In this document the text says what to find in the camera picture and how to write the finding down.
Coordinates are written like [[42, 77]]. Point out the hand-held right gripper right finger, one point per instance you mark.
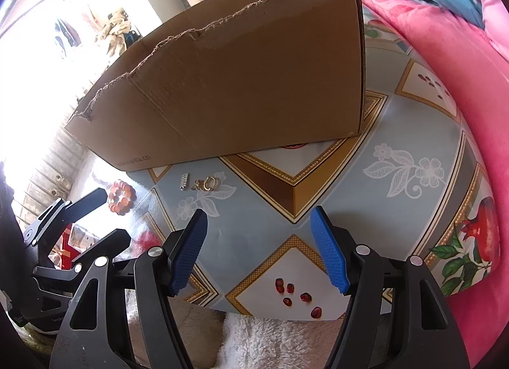
[[330, 253]]

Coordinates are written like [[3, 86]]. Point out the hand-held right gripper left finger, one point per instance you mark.
[[189, 251]]

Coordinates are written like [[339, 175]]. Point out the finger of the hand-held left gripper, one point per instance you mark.
[[115, 241], [85, 202]]

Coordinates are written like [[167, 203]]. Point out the gold butterfly charm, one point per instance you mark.
[[197, 184]]

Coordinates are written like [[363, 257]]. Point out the brown cardboard box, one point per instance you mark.
[[246, 86]]

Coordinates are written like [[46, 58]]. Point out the white shoe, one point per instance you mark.
[[55, 182], [66, 185]]

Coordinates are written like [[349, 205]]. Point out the red paper bag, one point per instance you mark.
[[66, 239]]

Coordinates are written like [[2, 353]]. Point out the metal railing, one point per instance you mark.
[[59, 162]]

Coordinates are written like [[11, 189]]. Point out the hanging dark clothes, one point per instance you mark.
[[63, 32]]

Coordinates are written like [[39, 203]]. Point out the pile of clothes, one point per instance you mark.
[[115, 30]]

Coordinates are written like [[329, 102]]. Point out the pink plush blanket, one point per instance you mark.
[[437, 74]]

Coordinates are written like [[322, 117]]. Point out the light pink printed quilt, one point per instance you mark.
[[493, 7]]

